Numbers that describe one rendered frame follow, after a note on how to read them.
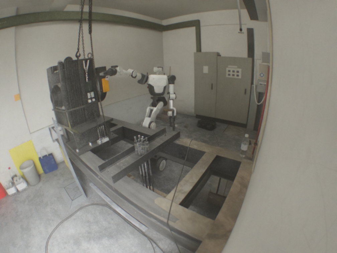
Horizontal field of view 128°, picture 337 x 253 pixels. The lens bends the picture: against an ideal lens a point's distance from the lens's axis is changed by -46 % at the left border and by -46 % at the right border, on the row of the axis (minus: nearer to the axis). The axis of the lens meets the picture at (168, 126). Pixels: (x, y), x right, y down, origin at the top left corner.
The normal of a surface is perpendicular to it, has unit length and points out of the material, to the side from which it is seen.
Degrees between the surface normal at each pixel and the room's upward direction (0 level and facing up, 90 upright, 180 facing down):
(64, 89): 90
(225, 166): 90
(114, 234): 0
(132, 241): 0
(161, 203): 0
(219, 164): 90
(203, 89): 90
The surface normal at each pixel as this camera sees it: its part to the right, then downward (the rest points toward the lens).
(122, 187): -0.04, -0.92
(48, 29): 0.81, 0.20
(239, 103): -0.58, 0.34
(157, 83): 0.32, 0.28
